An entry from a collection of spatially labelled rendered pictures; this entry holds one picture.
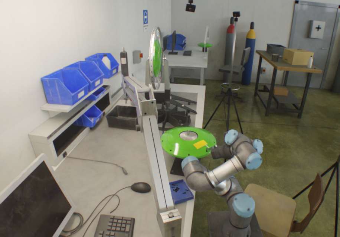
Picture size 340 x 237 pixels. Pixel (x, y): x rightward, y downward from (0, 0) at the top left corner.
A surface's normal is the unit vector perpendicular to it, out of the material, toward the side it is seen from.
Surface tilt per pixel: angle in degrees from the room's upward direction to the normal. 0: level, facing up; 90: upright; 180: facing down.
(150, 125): 53
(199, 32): 90
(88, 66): 88
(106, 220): 6
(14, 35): 90
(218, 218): 0
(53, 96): 92
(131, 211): 0
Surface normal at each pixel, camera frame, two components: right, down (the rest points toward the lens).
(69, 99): -0.18, 0.46
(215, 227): 0.00, -0.90
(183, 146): -0.10, -0.74
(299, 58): 0.11, 0.43
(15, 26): 0.98, 0.07
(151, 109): 0.32, 0.40
